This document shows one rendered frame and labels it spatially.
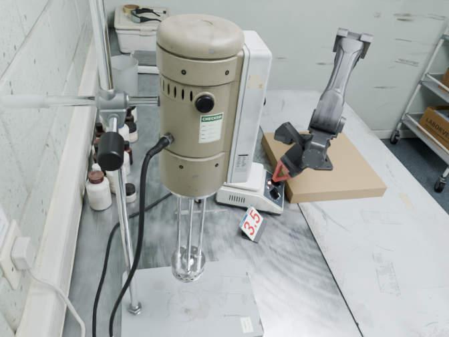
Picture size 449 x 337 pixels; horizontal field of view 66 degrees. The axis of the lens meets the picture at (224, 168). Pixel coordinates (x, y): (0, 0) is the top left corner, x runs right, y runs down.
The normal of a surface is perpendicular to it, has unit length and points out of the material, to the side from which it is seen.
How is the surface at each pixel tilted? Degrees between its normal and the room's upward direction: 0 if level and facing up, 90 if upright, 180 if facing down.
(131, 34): 94
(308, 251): 0
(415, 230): 0
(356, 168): 0
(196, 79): 90
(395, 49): 90
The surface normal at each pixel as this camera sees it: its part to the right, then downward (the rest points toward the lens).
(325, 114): -0.20, -0.12
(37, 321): 0.10, -0.76
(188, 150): -0.11, 0.62
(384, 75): 0.19, 0.64
